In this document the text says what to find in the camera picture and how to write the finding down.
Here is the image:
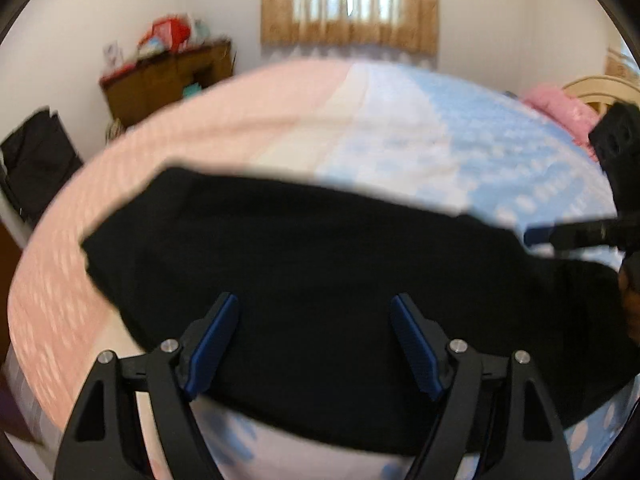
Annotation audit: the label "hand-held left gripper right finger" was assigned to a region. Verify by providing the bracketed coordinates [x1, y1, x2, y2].
[390, 292, 576, 480]

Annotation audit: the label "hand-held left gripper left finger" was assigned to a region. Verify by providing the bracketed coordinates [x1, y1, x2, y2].
[52, 291, 242, 480]

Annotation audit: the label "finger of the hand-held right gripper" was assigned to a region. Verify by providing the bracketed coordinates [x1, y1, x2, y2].
[524, 219, 621, 251]

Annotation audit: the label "black pants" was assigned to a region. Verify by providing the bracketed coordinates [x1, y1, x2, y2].
[80, 166, 640, 456]

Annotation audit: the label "person's right hand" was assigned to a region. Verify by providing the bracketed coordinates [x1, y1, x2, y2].
[617, 255, 640, 346]

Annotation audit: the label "pink floral pillow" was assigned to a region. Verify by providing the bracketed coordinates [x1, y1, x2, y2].
[520, 84, 603, 161]

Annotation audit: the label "cream and wood headboard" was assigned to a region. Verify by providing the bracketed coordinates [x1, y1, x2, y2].
[562, 74, 640, 111]

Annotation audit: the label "beige patterned window curtain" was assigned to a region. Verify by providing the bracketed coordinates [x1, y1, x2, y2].
[605, 40, 640, 78]
[260, 0, 441, 56]

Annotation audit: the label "pink and blue dotted bedsheet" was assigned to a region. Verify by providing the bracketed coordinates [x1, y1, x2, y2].
[5, 57, 636, 480]

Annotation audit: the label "black bag on folding chair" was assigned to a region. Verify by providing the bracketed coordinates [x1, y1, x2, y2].
[0, 106, 85, 231]

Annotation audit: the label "dark wooden desk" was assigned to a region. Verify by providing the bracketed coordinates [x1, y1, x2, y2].
[99, 40, 236, 128]

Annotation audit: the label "red gift bag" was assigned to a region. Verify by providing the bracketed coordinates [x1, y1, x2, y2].
[137, 16, 193, 53]

